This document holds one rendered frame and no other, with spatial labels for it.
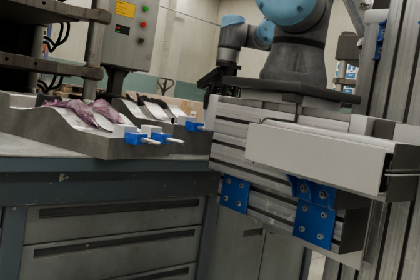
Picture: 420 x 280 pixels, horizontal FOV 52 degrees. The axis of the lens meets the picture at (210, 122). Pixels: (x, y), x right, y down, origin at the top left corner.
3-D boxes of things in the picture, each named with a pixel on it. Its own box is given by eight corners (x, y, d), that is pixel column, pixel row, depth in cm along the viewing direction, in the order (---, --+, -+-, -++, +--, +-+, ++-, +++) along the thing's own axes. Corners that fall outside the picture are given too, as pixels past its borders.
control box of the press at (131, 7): (124, 273, 228) (165, -5, 220) (69, 284, 207) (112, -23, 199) (103, 258, 244) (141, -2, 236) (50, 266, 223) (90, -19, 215)
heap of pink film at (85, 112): (133, 129, 127) (137, 102, 126) (89, 127, 111) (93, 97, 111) (71, 115, 139) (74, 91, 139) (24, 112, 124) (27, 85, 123)
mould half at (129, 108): (229, 155, 147) (235, 116, 146) (169, 154, 129) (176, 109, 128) (146, 132, 183) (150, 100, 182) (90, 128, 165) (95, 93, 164)
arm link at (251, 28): (281, 50, 133) (246, 45, 132) (274, 54, 144) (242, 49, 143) (285, 25, 132) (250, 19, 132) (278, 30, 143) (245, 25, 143)
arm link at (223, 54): (212, 47, 139) (229, 52, 145) (210, 61, 139) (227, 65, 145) (229, 47, 134) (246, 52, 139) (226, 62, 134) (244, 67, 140)
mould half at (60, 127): (169, 155, 124) (174, 118, 124) (106, 160, 101) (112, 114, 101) (51, 127, 148) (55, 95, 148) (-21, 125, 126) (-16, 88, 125)
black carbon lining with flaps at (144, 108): (208, 132, 147) (212, 104, 146) (171, 129, 136) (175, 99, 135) (149, 118, 172) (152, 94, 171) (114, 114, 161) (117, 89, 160)
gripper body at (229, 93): (223, 100, 134) (229, 62, 133) (205, 97, 140) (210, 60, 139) (240, 103, 139) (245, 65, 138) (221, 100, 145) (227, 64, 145)
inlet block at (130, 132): (164, 154, 107) (167, 132, 106) (152, 155, 102) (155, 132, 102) (124, 144, 113) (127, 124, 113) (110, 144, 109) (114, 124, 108)
